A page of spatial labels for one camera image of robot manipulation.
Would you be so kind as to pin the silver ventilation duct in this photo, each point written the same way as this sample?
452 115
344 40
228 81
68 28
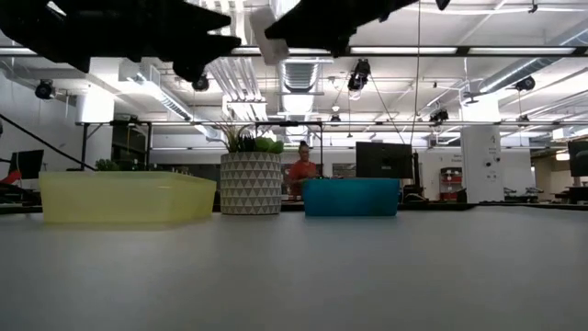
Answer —
298 78

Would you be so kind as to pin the black computer monitor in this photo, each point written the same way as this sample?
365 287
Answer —
578 158
383 160
27 163

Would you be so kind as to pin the green artificial plant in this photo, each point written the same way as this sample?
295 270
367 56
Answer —
248 140

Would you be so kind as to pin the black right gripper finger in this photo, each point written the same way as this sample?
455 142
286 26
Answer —
312 23

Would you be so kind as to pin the black background workstation frame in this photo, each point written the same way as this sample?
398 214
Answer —
84 147

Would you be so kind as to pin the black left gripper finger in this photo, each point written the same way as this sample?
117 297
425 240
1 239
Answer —
193 18
202 53

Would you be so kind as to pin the triangle-patterned grey plant pot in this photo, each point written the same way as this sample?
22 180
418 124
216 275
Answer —
250 184

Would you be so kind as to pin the red plastic clip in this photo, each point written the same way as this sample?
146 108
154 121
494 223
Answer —
10 177

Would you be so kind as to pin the black ceiling spotlight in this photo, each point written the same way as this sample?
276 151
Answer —
524 83
44 88
438 115
202 84
359 73

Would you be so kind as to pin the white opaque pill bottle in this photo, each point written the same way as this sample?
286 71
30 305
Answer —
259 20

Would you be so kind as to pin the blue plastic bin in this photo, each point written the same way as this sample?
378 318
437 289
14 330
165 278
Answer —
349 197

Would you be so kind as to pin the white building column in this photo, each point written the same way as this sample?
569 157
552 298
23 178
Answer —
94 138
480 151

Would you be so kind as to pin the small green plant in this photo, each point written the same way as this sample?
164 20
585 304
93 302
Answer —
106 164

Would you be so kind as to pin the person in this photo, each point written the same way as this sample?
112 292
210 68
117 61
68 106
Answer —
301 172

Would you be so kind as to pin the yellow translucent plastic bin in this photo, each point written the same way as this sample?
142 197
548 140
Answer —
124 197

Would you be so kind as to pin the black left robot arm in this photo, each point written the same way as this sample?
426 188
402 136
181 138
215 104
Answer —
18 18

